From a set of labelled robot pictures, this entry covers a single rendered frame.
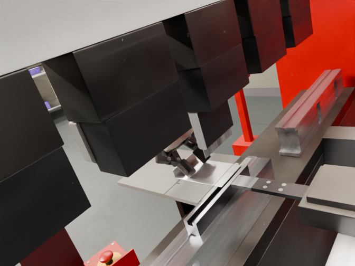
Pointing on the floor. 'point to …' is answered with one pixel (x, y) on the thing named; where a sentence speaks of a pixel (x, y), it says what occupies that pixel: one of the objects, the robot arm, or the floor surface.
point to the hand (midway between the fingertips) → (195, 161)
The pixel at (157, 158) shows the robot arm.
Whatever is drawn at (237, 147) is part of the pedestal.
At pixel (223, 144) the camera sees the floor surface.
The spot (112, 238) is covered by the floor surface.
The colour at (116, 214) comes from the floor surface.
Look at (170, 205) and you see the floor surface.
